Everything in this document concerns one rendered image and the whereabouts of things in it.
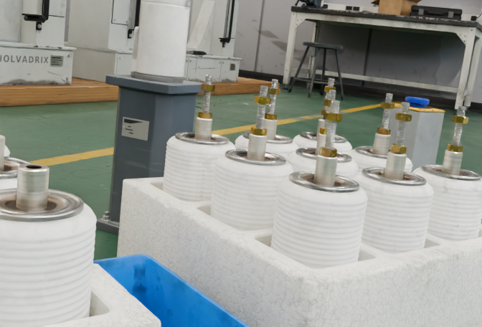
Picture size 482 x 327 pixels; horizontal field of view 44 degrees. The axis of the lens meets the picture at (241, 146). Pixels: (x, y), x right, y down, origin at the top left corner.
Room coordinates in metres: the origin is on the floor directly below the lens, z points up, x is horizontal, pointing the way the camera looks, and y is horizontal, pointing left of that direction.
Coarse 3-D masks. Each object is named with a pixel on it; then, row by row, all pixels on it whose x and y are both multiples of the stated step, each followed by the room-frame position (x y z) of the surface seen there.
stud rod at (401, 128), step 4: (404, 104) 0.69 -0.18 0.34; (408, 104) 0.69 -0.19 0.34; (400, 108) 0.70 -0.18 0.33; (404, 108) 0.69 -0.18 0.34; (408, 108) 0.69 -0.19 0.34; (400, 112) 0.70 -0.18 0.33; (404, 112) 0.69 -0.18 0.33; (400, 120) 0.69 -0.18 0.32; (400, 124) 0.69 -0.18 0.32; (404, 124) 0.69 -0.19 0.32; (400, 128) 0.69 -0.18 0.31; (404, 128) 0.69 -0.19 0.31; (400, 132) 0.69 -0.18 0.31; (404, 132) 0.69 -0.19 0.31; (396, 136) 0.69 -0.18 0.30; (400, 136) 0.69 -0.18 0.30; (404, 136) 0.69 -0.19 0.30; (396, 140) 0.69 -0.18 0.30; (400, 140) 0.69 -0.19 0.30; (396, 144) 0.69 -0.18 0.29; (400, 144) 0.69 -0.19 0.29
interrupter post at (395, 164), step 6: (390, 156) 0.69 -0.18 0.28; (396, 156) 0.69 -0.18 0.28; (402, 156) 0.69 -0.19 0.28; (390, 162) 0.69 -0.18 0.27; (396, 162) 0.69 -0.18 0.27; (402, 162) 0.69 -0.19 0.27; (390, 168) 0.69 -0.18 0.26; (396, 168) 0.68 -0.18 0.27; (402, 168) 0.69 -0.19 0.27; (384, 174) 0.70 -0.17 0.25; (390, 174) 0.69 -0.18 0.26; (396, 174) 0.68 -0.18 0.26; (402, 174) 0.69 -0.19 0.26
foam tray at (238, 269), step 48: (144, 192) 0.77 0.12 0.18; (144, 240) 0.76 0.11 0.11; (192, 240) 0.67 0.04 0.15; (240, 240) 0.61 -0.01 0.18; (432, 240) 0.70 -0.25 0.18; (480, 240) 0.72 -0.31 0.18; (240, 288) 0.59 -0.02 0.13; (288, 288) 0.54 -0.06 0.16; (336, 288) 0.53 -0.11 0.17; (384, 288) 0.58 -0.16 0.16; (432, 288) 0.63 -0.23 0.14; (480, 288) 0.70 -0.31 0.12
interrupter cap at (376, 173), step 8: (368, 168) 0.72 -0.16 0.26; (376, 168) 0.73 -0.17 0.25; (384, 168) 0.73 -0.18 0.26; (368, 176) 0.68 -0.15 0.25; (376, 176) 0.67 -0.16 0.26; (408, 176) 0.70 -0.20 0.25; (416, 176) 0.71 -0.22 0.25; (400, 184) 0.66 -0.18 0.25; (408, 184) 0.66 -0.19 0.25; (416, 184) 0.66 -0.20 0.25; (424, 184) 0.67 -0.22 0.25
